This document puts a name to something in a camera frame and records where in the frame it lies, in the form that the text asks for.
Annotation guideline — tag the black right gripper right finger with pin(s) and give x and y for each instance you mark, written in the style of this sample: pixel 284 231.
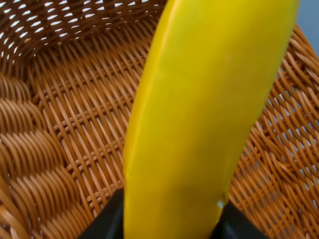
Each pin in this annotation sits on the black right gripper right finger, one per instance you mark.
pixel 233 224

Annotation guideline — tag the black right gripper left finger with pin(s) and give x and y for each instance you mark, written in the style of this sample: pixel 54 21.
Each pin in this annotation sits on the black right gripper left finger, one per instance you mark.
pixel 109 223

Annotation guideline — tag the yellow banana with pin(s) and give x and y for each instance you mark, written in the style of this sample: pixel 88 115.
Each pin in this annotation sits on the yellow banana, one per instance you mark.
pixel 208 74

